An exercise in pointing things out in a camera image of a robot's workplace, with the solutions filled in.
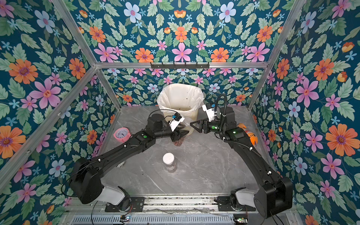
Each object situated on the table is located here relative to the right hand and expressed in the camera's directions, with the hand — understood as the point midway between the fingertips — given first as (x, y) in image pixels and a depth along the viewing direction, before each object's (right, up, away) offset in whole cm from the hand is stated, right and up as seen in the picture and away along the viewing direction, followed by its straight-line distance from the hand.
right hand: (198, 120), depth 73 cm
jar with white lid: (-16, -22, +1) cm, 27 cm away
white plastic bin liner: (-11, +16, +24) cm, 31 cm away
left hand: (-6, -4, +2) cm, 7 cm away
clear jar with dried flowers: (-11, -13, +5) cm, 17 cm away
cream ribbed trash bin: (-5, +1, 0) cm, 5 cm away
